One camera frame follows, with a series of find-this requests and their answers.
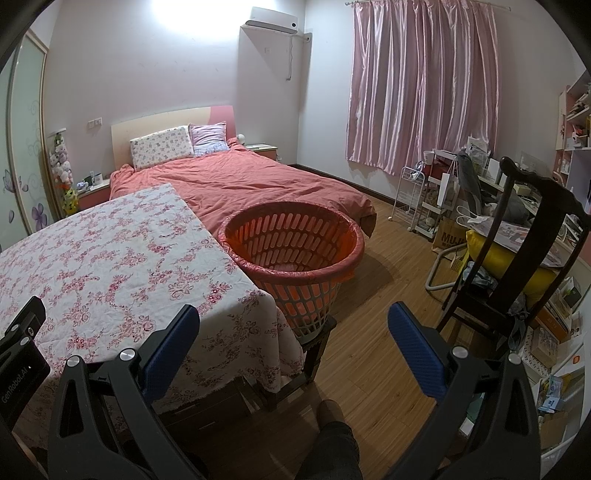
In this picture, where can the bed with coral duvet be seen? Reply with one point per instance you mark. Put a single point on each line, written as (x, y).
(240, 184)

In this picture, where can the white mug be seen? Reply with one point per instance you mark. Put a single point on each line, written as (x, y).
(96, 179)

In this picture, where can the white metal tube frame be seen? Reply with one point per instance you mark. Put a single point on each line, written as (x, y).
(436, 272)

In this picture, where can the pink floral tablecloth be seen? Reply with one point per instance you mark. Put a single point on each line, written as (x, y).
(115, 258)

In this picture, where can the orange plastic laundry basket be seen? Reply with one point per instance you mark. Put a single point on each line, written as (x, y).
(295, 258)

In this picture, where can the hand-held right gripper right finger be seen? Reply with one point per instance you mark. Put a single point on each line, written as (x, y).
(415, 346)

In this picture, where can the white air conditioner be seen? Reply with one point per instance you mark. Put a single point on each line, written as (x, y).
(272, 21)

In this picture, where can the white floral pillow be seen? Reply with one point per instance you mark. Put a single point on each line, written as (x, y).
(161, 147)

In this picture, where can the pink nightstand with mug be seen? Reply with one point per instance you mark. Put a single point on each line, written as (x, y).
(94, 196)

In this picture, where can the pink white bookshelf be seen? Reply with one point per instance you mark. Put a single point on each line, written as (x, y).
(575, 115)

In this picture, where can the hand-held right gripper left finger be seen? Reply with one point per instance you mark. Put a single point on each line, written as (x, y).
(178, 337)

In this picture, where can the dark wooden chair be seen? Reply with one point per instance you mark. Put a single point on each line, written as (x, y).
(549, 189)

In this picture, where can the white paper bag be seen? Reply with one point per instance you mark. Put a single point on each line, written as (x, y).
(448, 191)

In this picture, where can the wardrobe with purple flower print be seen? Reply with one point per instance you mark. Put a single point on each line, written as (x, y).
(27, 138)

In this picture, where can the pink striped pillow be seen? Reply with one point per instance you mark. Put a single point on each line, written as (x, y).
(207, 138)

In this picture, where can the dark wooden stool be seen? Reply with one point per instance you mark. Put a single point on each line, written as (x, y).
(316, 350)

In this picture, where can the pink satin curtain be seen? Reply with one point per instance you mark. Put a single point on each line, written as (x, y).
(425, 83)

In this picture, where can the person's leg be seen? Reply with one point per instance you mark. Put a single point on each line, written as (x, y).
(330, 447)

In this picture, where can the yellow cushion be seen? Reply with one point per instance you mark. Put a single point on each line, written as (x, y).
(489, 258)

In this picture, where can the curtain rod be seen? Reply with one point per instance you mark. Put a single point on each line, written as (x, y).
(358, 2)

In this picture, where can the brown paper bag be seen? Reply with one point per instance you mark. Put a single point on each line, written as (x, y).
(448, 242)

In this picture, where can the grey garment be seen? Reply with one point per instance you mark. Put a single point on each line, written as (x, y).
(468, 184)

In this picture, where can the hanging column of plush toys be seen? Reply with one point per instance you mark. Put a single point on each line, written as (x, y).
(62, 170)

